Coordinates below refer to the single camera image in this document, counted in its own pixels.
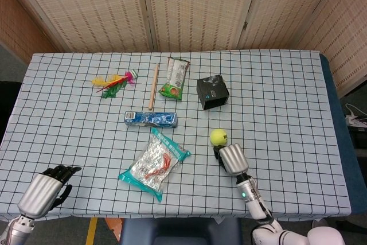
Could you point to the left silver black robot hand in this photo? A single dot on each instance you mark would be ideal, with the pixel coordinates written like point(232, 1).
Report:
point(40, 193)

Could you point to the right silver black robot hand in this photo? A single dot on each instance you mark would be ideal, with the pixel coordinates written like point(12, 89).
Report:
point(233, 160)

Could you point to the yellow tennis ball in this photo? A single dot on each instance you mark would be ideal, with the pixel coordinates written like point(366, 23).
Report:
point(218, 137)

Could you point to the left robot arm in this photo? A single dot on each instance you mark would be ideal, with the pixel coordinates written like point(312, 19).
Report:
point(17, 229)

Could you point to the black cardboard box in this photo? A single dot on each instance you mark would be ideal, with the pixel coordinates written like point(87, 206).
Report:
point(212, 90)

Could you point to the blue checkered tablecloth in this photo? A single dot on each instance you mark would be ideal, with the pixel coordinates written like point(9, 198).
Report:
point(272, 113)

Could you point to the teal and silver snack bag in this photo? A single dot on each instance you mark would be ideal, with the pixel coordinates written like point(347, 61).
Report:
point(155, 164)

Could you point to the orange item on floor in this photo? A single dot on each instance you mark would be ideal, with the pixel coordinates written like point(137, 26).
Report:
point(113, 225)

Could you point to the dark blue chair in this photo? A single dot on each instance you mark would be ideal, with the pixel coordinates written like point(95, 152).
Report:
point(180, 232)

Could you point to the long blue carton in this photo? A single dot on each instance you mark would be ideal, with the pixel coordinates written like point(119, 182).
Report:
point(150, 118)

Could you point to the green snack bag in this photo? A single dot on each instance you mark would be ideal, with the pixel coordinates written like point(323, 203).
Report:
point(175, 81)

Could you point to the wooden stick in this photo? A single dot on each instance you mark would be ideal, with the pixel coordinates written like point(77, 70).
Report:
point(154, 87)

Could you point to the colourful feather shuttlecock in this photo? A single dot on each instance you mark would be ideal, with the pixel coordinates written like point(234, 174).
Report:
point(113, 84)

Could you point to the woven folding screen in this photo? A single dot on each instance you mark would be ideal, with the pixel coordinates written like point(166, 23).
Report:
point(195, 7)

